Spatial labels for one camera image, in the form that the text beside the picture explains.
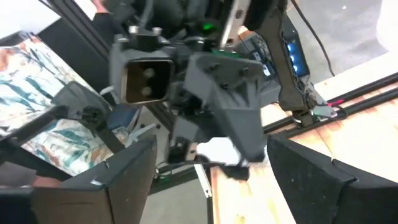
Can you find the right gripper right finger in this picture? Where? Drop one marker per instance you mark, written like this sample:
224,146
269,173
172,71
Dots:
311,186

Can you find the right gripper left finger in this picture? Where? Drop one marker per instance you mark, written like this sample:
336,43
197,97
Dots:
109,193

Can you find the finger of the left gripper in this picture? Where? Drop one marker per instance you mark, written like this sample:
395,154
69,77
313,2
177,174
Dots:
183,140
236,93

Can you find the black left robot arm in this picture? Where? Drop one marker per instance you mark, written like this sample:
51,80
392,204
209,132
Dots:
289,90

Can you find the silver aluminium extrusion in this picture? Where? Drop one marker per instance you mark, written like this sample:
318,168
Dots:
202,180

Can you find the black computer with blue light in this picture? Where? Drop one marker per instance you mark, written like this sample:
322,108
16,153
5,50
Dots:
295,53

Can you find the small red object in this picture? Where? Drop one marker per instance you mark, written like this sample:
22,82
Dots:
336,102

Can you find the person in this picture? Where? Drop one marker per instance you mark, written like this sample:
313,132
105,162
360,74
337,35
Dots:
105,23

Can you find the leaf-patterned cloth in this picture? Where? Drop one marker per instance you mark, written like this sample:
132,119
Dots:
31,77

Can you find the black aluminium rig frame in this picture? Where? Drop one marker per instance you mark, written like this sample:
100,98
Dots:
74,46

